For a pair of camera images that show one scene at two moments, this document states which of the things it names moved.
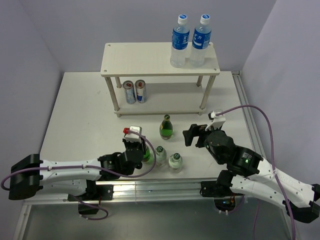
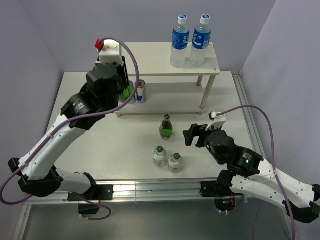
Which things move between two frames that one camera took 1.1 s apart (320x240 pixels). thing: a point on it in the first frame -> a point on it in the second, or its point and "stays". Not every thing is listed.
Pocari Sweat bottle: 180,42 stays
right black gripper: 195,130 stays
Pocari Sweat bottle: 200,42 stays
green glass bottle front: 149,156 -> 127,92
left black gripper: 143,145 -> 126,78
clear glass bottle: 161,156 stays
